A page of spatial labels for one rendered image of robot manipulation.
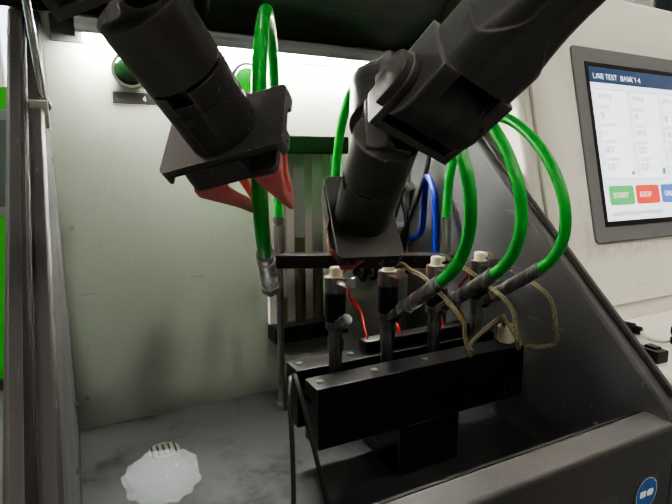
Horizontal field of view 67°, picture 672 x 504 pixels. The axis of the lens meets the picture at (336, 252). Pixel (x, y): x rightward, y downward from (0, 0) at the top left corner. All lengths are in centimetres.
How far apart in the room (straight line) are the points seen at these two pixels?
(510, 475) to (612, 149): 65
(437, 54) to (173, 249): 60
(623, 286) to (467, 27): 72
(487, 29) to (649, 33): 88
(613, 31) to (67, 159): 96
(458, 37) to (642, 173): 76
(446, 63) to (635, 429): 48
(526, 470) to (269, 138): 40
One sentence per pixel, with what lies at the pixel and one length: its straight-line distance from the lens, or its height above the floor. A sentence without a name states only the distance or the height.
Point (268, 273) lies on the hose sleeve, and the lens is 52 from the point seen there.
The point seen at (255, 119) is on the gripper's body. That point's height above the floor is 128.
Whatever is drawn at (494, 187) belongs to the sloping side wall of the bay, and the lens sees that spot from 86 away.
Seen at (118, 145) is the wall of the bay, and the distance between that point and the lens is 85.
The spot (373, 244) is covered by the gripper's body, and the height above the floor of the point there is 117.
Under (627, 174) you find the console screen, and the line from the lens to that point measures 105.
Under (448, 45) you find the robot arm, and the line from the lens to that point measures 38.
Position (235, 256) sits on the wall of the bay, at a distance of 89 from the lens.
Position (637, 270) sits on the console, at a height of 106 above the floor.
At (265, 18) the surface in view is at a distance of 54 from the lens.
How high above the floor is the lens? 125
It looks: 10 degrees down
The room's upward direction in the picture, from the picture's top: straight up
